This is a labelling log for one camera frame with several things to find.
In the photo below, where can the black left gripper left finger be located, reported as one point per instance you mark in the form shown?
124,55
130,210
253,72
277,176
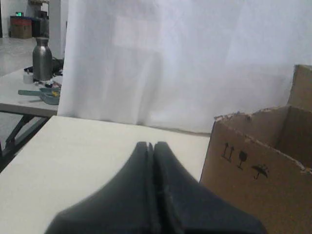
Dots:
125,205

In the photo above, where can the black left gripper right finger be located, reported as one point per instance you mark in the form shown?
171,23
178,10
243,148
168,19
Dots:
186,207

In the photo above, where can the short cardboard box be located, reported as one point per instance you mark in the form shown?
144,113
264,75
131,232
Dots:
262,164

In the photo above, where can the tall printed cardboard box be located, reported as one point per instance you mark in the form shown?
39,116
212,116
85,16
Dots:
301,90

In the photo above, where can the distant brown crate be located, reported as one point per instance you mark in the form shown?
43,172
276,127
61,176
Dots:
20,27

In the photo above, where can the white side table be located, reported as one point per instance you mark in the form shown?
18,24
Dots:
34,113

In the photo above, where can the teal plastic tray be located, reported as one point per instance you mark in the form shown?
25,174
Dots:
49,96

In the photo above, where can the white backdrop curtain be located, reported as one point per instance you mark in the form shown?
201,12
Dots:
179,63

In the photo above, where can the steel water bottle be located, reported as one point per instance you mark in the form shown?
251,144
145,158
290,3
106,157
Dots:
42,60

